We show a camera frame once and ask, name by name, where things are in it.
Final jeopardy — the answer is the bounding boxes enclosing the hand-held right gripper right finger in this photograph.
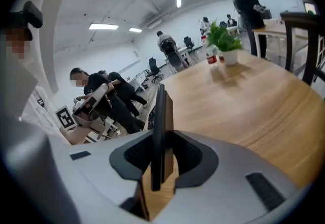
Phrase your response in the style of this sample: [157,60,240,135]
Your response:
[154,130,304,224]

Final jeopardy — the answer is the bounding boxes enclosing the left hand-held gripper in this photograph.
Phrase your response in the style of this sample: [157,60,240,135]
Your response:
[55,82,115,140]

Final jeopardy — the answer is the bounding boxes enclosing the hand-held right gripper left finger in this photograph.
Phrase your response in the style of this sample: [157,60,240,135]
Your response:
[48,130,154,224]

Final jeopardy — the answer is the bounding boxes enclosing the black calculator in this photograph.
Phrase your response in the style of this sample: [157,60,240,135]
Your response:
[143,83,176,192]

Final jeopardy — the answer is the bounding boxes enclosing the white office desk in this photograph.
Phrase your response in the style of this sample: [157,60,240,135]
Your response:
[126,70,151,92]

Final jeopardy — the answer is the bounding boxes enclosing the black office chair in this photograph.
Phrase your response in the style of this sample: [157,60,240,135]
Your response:
[183,36,196,53]
[146,57,165,84]

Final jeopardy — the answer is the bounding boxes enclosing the person's white shirt torso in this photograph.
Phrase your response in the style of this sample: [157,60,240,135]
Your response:
[0,61,73,147]

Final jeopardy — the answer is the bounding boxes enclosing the wooden table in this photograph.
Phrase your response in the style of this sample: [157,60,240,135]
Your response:
[138,49,325,221]

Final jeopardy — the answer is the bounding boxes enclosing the grey mesh office chair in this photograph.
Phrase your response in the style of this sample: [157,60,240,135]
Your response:
[161,39,190,74]

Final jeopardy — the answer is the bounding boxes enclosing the person's head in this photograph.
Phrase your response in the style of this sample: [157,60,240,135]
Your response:
[0,12,34,66]

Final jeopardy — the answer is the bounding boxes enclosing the clear bottle red label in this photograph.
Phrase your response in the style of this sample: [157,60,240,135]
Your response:
[205,45,219,66]

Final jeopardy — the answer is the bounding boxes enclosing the green potted plant white pot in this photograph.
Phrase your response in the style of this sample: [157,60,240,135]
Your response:
[206,20,244,66]

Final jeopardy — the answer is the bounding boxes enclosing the white-legged wooden desk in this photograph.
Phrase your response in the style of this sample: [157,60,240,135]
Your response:
[252,19,317,60]

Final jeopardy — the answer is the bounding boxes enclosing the black wooden chair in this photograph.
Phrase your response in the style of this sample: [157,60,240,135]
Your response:
[280,11,325,87]

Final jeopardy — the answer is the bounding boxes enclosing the small monitor screen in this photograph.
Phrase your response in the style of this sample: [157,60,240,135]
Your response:
[303,2,317,15]

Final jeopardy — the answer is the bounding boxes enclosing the black head-mounted camera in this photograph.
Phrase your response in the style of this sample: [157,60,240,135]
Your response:
[10,1,44,30]

